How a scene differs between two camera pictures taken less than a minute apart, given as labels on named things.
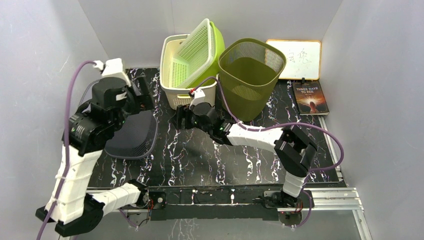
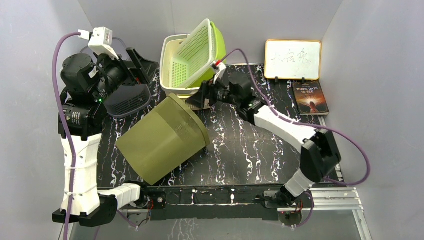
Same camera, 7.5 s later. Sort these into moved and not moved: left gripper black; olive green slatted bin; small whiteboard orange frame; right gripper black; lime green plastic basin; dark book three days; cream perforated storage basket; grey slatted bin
Moved: olive green slatted bin; right gripper black; grey slatted bin; left gripper black
Not moved: lime green plastic basin; cream perforated storage basket; small whiteboard orange frame; dark book three days
